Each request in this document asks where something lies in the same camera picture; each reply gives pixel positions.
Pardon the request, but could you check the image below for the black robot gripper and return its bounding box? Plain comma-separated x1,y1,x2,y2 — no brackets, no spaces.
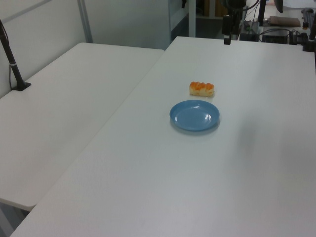
222,14,234,45

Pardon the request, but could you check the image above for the orange glazed bread loaf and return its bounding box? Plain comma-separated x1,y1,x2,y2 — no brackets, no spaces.
189,81,216,98

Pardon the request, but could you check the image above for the blue round plate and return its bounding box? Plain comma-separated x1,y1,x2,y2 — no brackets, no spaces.
169,100,221,132

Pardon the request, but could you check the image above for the black upright pole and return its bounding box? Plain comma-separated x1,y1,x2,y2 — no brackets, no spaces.
257,0,267,27

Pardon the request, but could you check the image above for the black electronics box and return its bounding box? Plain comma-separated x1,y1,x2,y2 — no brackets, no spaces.
261,29,292,44

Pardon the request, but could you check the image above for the brown cardboard box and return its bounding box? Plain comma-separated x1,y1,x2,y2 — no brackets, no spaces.
268,15,301,27

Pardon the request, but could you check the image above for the white side table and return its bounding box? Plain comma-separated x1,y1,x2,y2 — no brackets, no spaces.
0,42,165,212

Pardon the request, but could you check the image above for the white cabinet frame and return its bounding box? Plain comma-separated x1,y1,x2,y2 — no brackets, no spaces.
168,0,197,42

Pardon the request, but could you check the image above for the black clamp camera mount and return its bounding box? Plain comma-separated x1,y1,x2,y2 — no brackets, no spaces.
301,7,316,53

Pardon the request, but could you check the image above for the black camera stand pole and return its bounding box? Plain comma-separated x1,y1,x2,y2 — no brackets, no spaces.
0,19,32,92

